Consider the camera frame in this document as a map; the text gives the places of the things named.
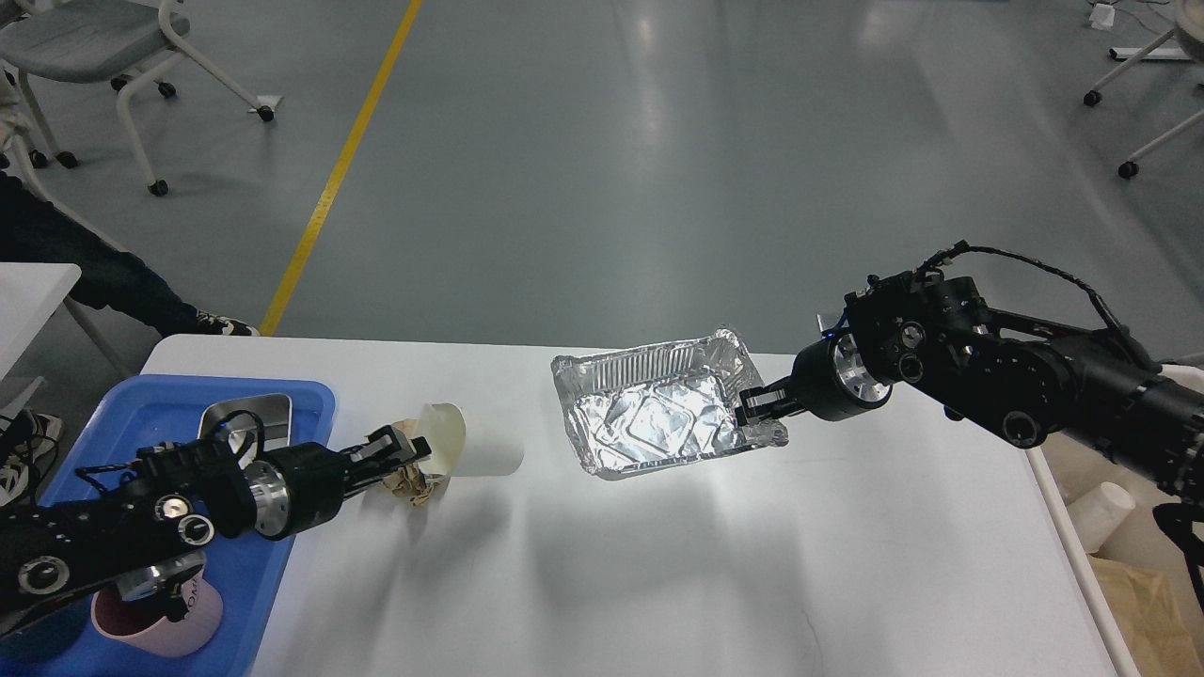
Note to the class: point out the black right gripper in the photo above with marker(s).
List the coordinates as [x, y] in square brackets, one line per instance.
[828, 379]

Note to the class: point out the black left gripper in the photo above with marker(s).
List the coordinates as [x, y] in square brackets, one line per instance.
[304, 486]

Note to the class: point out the brown paper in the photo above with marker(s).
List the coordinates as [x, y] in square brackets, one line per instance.
[1148, 617]
[416, 483]

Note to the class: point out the white paper cup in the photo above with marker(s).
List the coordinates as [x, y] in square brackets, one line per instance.
[466, 444]

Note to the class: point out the aluminium foil tray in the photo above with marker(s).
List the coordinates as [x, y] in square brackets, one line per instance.
[661, 405]

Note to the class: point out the stainless steel rectangular box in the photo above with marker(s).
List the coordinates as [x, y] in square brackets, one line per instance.
[263, 414]

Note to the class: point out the pink ribbed mug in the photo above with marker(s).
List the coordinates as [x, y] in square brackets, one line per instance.
[171, 625]

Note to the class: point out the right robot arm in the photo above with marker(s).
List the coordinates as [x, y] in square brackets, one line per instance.
[1017, 376]

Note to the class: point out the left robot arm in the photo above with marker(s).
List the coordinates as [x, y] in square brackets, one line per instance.
[146, 530]

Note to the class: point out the blue plastic tray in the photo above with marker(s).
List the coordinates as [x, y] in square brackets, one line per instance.
[247, 571]

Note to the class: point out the beige plastic bin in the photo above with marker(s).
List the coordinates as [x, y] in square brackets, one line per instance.
[1065, 470]

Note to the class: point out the white cup in bin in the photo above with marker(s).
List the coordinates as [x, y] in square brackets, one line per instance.
[1097, 514]

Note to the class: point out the white side table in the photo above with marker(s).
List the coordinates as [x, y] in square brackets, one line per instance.
[56, 352]

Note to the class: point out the person in dark jeans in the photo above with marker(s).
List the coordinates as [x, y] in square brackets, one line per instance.
[33, 231]

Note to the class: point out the brown paper in bin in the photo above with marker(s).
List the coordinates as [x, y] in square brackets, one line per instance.
[1148, 617]

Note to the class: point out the grey office chair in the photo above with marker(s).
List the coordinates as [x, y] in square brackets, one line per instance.
[99, 41]

